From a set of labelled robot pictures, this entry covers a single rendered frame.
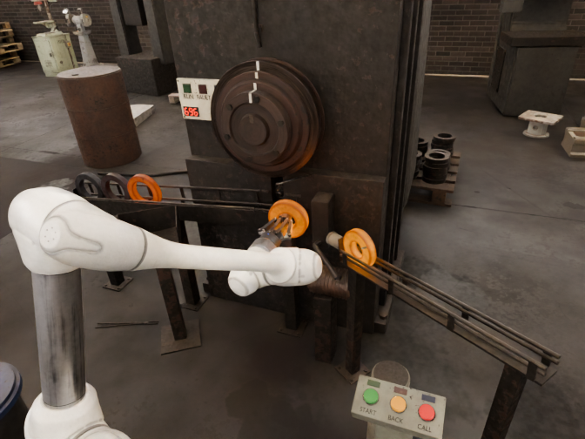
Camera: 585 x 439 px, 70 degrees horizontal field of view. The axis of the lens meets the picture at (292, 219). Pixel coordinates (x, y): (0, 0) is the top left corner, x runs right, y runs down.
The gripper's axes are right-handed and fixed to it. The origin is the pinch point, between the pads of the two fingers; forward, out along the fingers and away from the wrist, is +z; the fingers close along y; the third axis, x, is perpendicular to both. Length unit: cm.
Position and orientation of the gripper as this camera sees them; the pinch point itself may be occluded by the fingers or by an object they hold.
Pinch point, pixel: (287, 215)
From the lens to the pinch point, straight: 156.8
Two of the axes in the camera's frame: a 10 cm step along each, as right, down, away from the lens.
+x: -0.6, -8.3, -5.5
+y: 9.3, 1.5, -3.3
